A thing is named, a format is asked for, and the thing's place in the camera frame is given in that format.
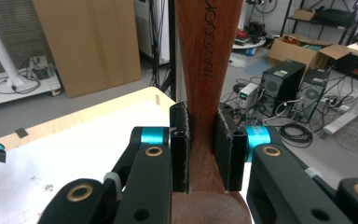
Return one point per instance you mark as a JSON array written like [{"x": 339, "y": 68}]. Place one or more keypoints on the brown wooden rice spoon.
[{"x": 206, "y": 62}]

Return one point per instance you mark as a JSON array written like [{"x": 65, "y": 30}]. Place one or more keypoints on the brown tape piece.
[{"x": 157, "y": 99}]

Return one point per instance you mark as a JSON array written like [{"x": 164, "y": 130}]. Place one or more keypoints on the white desk leg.
[{"x": 352, "y": 115}]

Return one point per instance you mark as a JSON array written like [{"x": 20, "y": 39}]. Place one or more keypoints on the large cardboard sheet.
[{"x": 90, "y": 43}]

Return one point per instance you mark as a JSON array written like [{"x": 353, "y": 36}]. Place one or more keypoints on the white power strip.
[{"x": 338, "y": 105}]

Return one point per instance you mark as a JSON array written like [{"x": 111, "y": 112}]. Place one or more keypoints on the small white device green display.
[{"x": 248, "y": 95}]

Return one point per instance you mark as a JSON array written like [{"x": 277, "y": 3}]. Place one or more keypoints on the black computer tower green label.
[{"x": 279, "y": 84}]

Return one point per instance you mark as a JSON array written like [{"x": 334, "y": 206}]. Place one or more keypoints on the black metal shelf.
[{"x": 338, "y": 18}]

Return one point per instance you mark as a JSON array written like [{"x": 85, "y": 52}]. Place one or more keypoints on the open cardboard box with items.
[{"x": 295, "y": 51}]

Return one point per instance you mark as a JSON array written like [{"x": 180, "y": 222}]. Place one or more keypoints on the black stand pole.
[{"x": 172, "y": 46}]

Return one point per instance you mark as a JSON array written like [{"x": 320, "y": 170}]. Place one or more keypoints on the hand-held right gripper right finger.
[{"x": 230, "y": 155}]

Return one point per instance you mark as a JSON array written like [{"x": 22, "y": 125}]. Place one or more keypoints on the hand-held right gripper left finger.
[{"x": 180, "y": 149}]

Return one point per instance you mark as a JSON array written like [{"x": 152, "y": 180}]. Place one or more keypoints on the white pole on wheeled base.
[{"x": 3, "y": 56}]

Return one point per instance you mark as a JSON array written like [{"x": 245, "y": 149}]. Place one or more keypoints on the dark tape piece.
[{"x": 21, "y": 132}]

